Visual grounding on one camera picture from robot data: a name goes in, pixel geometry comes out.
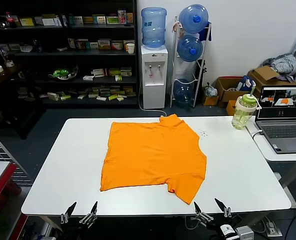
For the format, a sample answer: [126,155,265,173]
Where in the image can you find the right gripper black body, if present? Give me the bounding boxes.
[205,220,239,240]

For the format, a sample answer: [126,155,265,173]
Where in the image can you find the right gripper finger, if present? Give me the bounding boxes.
[190,201,215,223]
[214,197,233,218]

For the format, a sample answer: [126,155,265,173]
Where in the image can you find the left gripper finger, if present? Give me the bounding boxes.
[78,200,99,230]
[60,201,78,224]

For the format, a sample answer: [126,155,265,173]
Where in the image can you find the orange t-shirt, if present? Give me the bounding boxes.
[99,113,208,206]

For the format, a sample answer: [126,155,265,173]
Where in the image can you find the grey clothes pile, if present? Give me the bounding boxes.
[262,52,296,76]

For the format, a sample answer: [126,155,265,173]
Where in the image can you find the white power strip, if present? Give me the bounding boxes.
[262,216,284,237]

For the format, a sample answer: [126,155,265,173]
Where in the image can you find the red edged cart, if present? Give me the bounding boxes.
[0,160,30,240]

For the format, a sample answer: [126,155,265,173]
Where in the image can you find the green lidded drinking bottle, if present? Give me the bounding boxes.
[231,86,263,131]

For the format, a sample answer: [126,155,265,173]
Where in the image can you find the grey laptop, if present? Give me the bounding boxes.
[254,85,296,154]

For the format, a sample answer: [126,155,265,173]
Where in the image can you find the small orange cardboard box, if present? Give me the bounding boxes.
[225,99,239,116]

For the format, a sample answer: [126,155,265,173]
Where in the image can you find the small yellow cardboard box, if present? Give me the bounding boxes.
[202,94,220,107]

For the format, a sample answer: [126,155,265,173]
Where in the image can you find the cardboard box with flaps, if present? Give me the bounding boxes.
[215,76,252,109]

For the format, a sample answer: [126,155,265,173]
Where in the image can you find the grey plastic bag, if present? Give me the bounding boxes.
[203,82,219,98]

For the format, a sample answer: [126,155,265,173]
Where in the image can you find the blue white bag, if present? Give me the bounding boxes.
[236,74,257,92]

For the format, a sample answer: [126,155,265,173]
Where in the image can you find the black tripod stand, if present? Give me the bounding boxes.
[196,59,209,87]

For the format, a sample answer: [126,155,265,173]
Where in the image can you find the glass bowl with green items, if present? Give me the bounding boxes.
[47,64,79,82]

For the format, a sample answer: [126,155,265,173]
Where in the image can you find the open brown cardboard box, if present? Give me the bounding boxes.
[247,65,296,87]

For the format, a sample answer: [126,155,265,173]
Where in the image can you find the white water dispenser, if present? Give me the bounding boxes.
[140,44,169,110]

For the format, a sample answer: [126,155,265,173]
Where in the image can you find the white red medicine box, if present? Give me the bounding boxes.
[92,68,108,77]

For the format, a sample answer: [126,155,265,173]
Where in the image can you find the white metal jug rack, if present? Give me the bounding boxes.
[169,15,213,109]

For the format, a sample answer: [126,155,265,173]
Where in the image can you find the black shelving unit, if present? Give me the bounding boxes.
[0,0,139,110]

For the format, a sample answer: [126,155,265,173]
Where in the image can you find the clear plastic bottle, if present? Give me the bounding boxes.
[0,48,15,67]

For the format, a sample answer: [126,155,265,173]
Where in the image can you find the orange picture box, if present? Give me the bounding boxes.
[76,39,89,50]

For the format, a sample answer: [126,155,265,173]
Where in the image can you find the dark blue bottle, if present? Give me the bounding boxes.
[32,38,44,54]

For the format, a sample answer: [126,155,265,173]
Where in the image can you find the beige medicine box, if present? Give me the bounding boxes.
[97,38,112,50]

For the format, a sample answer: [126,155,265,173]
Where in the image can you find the white yellow medicine box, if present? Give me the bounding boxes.
[123,39,136,51]

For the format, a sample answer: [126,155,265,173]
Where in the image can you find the blue cloth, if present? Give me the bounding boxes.
[198,21,213,42]

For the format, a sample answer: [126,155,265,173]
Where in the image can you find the pink cloth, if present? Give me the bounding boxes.
[171,20,182,33]

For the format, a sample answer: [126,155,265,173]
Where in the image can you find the blue water jug with label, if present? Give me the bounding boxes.
[140,7,168,49]

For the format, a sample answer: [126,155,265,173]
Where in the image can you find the teal white medicine box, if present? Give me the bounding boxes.
[92,14,107,25]

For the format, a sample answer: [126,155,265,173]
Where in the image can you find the yellow flat carton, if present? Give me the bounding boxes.
[19,17,36,26]

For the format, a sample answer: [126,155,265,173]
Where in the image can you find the cola bottle red cap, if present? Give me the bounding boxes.
[4,10,18,28]

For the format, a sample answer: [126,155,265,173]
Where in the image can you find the pink tall carton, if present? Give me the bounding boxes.
[117,9,128,25]

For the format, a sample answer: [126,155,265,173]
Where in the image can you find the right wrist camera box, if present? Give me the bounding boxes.
[235,224,255,240]

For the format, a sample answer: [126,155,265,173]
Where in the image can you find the white laptop cable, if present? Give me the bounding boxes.
[245,123,264,139]

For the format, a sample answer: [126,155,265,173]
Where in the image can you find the white dispenser power cable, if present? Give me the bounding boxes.
[137,82,168,118]

